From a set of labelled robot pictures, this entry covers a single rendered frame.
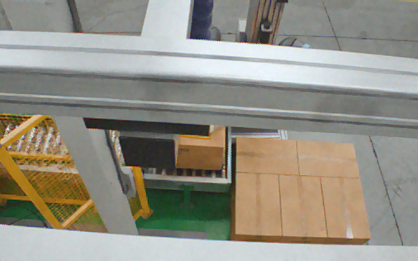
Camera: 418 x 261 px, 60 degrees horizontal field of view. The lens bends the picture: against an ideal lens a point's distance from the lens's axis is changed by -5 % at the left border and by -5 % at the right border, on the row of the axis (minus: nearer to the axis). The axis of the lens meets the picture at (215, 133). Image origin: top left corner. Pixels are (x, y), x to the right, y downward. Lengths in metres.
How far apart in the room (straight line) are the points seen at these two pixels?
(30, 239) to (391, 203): 4.26
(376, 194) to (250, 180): 1.59
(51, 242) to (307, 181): 3.29
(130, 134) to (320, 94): 0.33
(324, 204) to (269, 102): 3.00
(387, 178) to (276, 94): 4.11
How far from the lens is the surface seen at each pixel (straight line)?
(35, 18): 1.16
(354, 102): 0.62
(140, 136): 0.68
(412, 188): 4.74
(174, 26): 0.87
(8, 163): 2.09
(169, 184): 3.49
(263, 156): 3.65
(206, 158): 3.33
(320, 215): 3.50
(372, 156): 4.73
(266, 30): 3.31
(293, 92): 0.57
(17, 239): 0.44
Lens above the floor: 3.61
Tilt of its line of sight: 55 degrees down
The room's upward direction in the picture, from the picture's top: 6 degrees clockwise
